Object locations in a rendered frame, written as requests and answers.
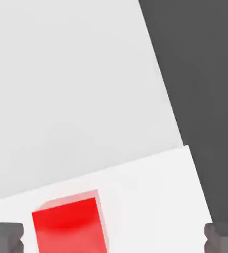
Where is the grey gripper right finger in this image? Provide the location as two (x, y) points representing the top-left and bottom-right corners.
(204, 221), (228, 253)

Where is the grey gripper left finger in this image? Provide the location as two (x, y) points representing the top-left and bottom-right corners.
(0, 222), (25, 253)

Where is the small red cube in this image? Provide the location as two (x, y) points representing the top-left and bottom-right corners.
(31, 189), (110, 253)

